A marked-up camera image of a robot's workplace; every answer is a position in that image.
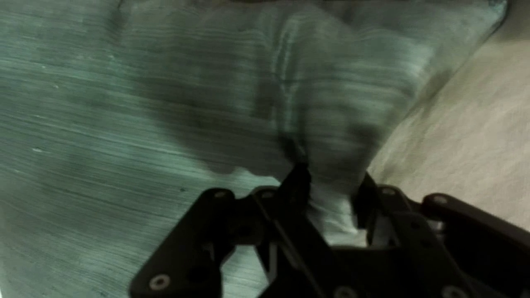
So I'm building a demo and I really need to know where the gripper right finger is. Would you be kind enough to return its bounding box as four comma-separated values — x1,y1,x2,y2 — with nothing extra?
352,172,530,298

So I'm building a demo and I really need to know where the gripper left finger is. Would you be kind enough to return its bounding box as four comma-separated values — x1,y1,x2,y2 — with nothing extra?
129,163,337,298

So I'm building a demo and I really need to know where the blue pillow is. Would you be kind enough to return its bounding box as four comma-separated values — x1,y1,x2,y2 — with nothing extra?
112,0,509,245

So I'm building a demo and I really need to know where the beige sofa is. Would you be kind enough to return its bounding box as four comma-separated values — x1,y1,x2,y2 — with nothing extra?
368,0,530,232

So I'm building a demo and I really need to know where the blue cushion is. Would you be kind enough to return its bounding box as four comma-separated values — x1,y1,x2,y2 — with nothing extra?
0,0,286,298

